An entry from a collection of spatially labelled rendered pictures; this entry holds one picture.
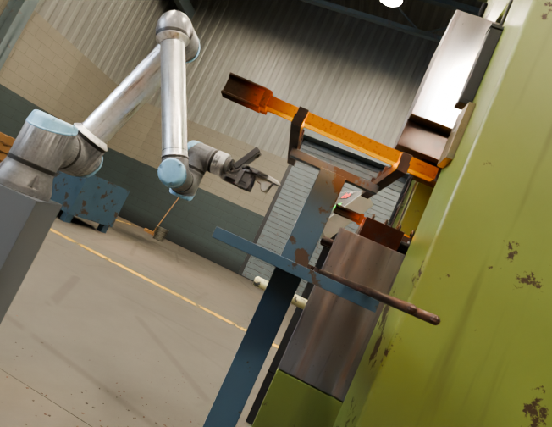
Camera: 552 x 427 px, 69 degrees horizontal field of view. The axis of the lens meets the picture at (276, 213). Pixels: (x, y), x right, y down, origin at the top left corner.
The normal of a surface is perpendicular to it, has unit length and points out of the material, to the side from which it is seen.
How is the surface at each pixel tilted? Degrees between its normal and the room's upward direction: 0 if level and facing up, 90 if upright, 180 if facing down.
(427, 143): 90
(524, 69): 90
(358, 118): 90
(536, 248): 90
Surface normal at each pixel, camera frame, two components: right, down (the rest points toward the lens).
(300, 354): -0.11, -0.15
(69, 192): -0.34, -0.25
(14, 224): 0.16, -0.03
